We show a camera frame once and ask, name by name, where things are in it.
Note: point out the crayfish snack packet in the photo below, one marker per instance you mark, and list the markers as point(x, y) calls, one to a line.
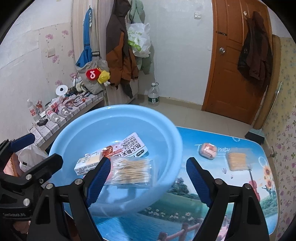
point(131, 146)

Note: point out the wooden wardrobe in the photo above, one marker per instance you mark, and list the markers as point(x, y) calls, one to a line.
point(101, 13)

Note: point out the clear toothpick box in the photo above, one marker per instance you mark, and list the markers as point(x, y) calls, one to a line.
point(239, 159)

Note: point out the cluttered side shelf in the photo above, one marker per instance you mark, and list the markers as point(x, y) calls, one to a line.
point(54, 120)

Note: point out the folding table with scenic print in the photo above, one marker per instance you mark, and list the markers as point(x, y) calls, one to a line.
point(158, 147)

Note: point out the brown orange hanging jacket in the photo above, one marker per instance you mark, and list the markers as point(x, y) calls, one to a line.
point(119, 55)

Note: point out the pale green hanging garment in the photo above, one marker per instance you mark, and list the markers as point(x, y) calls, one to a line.
point(136, 14)

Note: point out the cotton swab bag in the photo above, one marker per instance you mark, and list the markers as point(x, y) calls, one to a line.
point(132, 172)

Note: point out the large water bottle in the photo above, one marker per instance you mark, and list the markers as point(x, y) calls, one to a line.
point(153, 94)

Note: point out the white tape roll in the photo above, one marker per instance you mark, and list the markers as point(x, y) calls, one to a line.
point(61, 90)

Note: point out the grey bag with blue strap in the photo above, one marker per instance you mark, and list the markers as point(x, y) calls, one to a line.
point(90, 64)

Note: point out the brown wooden door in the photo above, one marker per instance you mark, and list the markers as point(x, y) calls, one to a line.
point(228, 93)

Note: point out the yellow plush charm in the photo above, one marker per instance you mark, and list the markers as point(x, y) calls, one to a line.
point(104, 78)

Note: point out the light blue plastic basin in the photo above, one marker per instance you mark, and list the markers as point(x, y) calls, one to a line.
point(106, 126)

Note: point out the dark brown jacket on door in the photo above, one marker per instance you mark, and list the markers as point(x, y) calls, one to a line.
point(255, 61)

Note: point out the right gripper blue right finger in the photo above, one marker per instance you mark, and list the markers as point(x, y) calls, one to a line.
point(247, 221)

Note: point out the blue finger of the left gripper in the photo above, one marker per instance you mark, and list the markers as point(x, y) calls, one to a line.
point(9, 147)
point(39, 174)

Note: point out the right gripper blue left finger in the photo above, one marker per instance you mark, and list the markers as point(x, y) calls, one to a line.
point(49, 220)

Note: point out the yellow white face box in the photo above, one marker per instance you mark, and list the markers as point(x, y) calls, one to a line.
point(87, 163)

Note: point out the white green plastic bag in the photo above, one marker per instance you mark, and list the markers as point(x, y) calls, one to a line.
point(139, 39)

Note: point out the green broom with dustpan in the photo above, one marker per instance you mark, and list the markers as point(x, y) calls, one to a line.
point(257, 135)

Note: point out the white plastic bag on floor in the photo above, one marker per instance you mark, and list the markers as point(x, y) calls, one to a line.
point(30, 156)

